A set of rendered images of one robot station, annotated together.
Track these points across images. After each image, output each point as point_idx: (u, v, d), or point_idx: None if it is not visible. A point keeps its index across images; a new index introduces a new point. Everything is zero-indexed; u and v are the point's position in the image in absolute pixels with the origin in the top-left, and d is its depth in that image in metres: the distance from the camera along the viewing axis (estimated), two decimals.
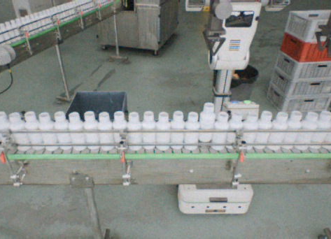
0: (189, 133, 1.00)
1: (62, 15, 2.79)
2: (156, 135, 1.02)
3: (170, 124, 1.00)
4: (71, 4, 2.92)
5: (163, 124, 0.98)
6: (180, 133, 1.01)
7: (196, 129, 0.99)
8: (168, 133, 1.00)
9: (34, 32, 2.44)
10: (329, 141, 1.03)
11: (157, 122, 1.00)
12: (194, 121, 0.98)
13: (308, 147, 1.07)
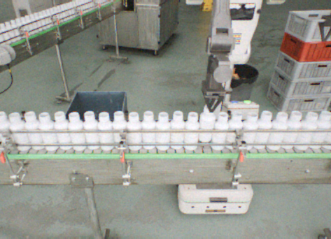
0: (188, 133, 1.00)
1: (62, 15, 2.79)
2: (156, 135, 1.02)
3: (170, 124, 1.00)
4: (71, 4, 2.92)
5: (163, 124, 0.98)
6: (180, 133, 1.01)
7: (196, 129, 0.99)
8: (167, 133, 1.00)
9: (34, 32, 2.44)
10: (329, 141, 1.03)
11: (157, 122, 1.00)
12: (193, 121, 0.98)
13: (308, 147, 1.07)
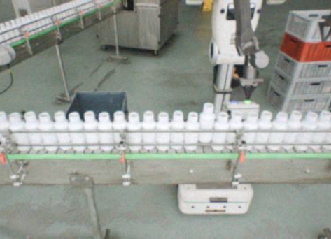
0: (187, 133, 1.00)
1: (62, 15, 2.79)
2: (156, 135, 1.02)
3: (170, 124, 1.00)
4: (71, 4, 2.92)
5: (162, 124, 0.98)
6: (181, 133, 1.01)
7: (195, 129, 0.99)
8: (167, 133, 1.00)
9: (34, 32, 2.44)
10: (329, 141, 1.03)
11: (157, 122, 1.00)
12: (193, 121, 0.98)
13: (308, 147, 1.07)
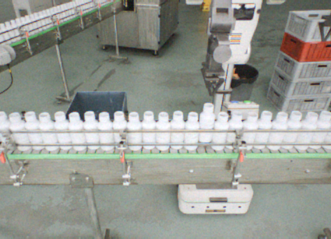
0: (187, 133, 1.00)
1: (62, 15, 2.79)
2: (156, 135, 1.02)
3: (170, 124, 1.00)
4: (71, 4, 2.92)
5: (162, 124, 0.98)
6: (181, 133, 1.01)
7: (195, 129, 0.99)
8: (167, 133, 1.00)
9: (34, 32, 2.44)
10: (329, 141, 1.03)
11: (157, 122, 1.00)
12: (193, 121, 0.98)
13: (308, 147, 1.07)
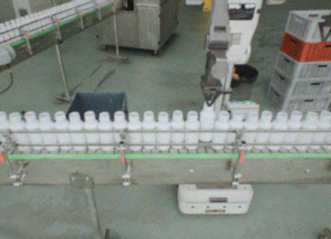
0: None
1: (62, 15, 2.79)
2: (156, 135, 1.03)
3: (170, 124, 1.00)
4: (71, 4, 2.92)
5: (162, 124, 0.98)
6: (182, 133, 1.01)
7: (195, 128, 0.98)
8: (167, 133, 1.00)
9: (34, 32, 2.44)
10: (329, 141, 1.03)
11: (157, 122, 1.01)
12: (192, 120, 0.97)
13: (308, 147, 1.07)
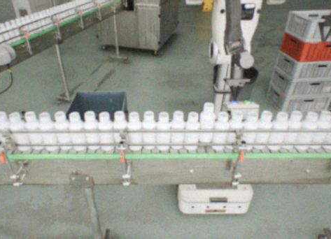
0: (187, 132, 1.00)
1: (62, 15, 2.79)
2: (156, 135, 1.03)
3: (170, 124, 1.00)
4: (71, 4, 2.92)
5: (163, 124, 0.98)
6: (182, 133, 1.01)
7: (195, 129, 0.99)
8: (167, 133, 1.00)
9: (34, 32, 2.44)
10: (329, 141, 1.03)
11: (157, 122, 1.01)
12: (193, 121, 0.98)
13: (308, 147, 1.07)
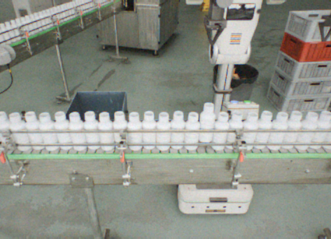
0: (187, 132, 1.00)
1: (62, 15, 2.79)
2: (156, 135, 1.03)
3: (170, 124, 1.00)
4: (71, 4, 2.92)
5: (163, 124, 0.98)
6: (182, 133, 1.01)
7: (195, 129, 0.99)
8: (167, 133, 1.00)
9: (34, 32, 2.44)
10: (329, 141, 1.03)
11: (157, 122, 1.01)
12: (193, 121, 0.98)
13: (308, 147, 1.07)
